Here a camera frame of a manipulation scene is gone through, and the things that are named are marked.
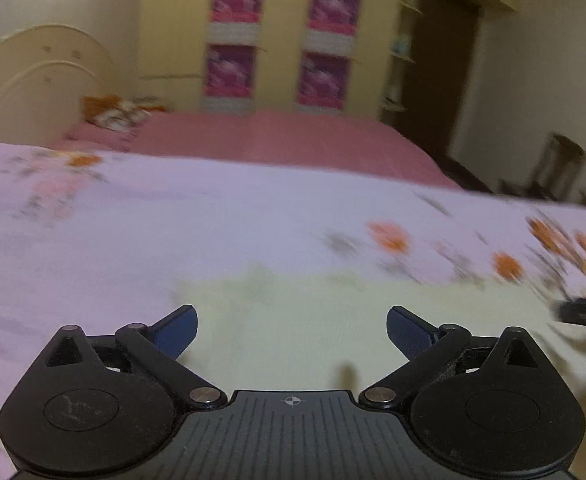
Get corner shelf unit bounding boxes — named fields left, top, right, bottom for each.
left=382, top=0, right=418, bottom=116

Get cream wardrobe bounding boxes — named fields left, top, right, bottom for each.
left=138, top=0, right=410, bottom=122

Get purple wall poster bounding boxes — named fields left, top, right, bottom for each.
left=208, top=0, right=266, bottom=44
left=204, top=44, right=256, bottom=111
left=295, top=51, right=352, bottom=114
left=308, top=0, right=364, bottom=52

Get pink bed cover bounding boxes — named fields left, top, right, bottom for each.
left=53, top=110, right=462, bottom=190

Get cream curved headboard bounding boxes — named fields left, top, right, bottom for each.
left=0, top=22, right=116, bottom=144

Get dark wooden chair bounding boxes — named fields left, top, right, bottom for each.
left=528, top=132, right=586, bottom=202

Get dark wooden door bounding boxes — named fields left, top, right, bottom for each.
left=408, top=0, right=482, bottom=162

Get light green sweater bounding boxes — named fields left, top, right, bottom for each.
left=173, top=265, right=586, bottom=396

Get orange patterned pillow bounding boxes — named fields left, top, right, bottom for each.
left=80, top=95, right=166, bottom=134

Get floral lilac bed sheet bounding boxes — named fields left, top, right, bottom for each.
left=0, top=142, right=586, bottom=480

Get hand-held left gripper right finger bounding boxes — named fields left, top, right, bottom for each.
left=362, top=305, right=548, bottom=409

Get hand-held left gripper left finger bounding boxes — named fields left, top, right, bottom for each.
left=38, top=304, right=226, bottom=411

